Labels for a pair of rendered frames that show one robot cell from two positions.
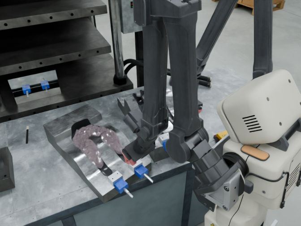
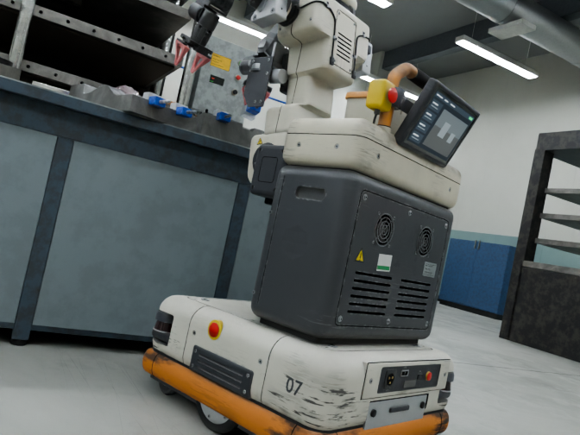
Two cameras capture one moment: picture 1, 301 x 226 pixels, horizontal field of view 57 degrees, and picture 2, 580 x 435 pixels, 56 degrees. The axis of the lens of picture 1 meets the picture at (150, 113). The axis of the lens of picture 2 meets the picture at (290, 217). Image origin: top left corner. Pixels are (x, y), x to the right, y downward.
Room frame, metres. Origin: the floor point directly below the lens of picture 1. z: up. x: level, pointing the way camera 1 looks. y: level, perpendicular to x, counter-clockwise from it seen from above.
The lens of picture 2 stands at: (-1.11, -0.27, 0.50)
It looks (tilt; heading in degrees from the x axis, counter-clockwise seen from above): 2 degrees up; 356
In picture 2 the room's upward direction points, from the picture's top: 12 degrees clockwise
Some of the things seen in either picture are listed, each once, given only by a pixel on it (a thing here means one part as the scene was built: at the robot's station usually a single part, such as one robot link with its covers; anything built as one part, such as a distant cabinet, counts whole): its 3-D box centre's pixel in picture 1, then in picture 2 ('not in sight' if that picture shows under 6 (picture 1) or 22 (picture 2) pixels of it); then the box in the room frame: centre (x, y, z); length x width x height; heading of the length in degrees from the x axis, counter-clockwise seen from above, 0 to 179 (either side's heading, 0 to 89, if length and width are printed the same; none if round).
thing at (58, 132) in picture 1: (95, 146); (130, 108); (0.93, 0.26, 0.86); 0.50 x 0.26 x 0.11; 42
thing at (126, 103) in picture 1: (155, 114); (212, 133); (1.16, -0.03, 0.87); 0.50 x 0.26 x 0.14; 24
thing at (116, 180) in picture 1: (122, 187); (159, 102); (0.70, 0.12, 0.86); 0.13 x 0.05 x 0.05; 42
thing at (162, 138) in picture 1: (169, 147); (224, 116); (0.89, -0.08, 0.89); 0.13 x 0.05 x 0.05; 24
